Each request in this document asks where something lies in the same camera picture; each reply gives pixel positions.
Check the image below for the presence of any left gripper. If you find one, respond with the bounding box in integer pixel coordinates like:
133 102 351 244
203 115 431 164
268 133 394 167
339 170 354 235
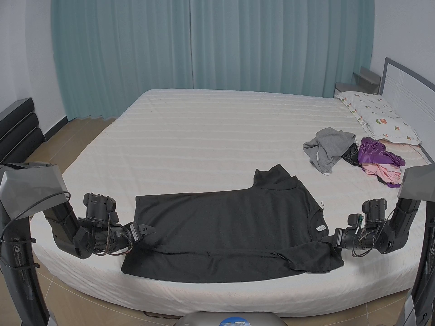
108 222 157 252

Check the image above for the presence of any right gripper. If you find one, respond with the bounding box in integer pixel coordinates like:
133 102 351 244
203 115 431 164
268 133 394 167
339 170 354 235
334 228 364 251

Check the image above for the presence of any black T-shirt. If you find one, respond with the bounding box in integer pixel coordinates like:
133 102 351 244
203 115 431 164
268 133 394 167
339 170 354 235
121 164 344 283

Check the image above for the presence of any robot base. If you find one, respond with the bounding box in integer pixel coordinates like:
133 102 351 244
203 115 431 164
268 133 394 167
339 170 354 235
173 311 284 326

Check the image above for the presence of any bed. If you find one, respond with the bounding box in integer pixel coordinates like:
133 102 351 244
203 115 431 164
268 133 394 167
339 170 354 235
31 57 435 318

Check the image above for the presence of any pink garment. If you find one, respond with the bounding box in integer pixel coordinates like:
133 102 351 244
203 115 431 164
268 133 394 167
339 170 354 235
361 163 403 186

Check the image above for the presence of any black shiny garment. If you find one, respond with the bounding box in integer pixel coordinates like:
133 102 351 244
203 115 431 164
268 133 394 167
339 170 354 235
341 143 360 165

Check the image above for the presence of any purple garment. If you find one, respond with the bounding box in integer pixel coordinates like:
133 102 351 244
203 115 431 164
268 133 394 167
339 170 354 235
358 137 406 189

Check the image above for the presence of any grey garment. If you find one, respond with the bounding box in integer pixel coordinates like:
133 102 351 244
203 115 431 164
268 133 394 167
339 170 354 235
303 127 357 175

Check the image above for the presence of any white printed pillow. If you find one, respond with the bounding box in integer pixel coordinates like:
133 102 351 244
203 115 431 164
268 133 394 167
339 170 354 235
335 91 422 145

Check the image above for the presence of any black chest of drawers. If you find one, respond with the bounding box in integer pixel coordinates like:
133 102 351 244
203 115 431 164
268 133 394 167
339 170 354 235
0 97 46 164

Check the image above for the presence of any grey bedside table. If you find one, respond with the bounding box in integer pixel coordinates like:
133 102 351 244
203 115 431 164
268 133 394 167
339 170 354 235
335 67 381 94

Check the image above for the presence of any blue-green curtain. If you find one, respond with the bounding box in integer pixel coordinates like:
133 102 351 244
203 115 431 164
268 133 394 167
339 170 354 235
190 0 374 98
51 0 193 121

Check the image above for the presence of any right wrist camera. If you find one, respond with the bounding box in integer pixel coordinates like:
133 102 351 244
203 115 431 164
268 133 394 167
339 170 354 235
347 213 365 229

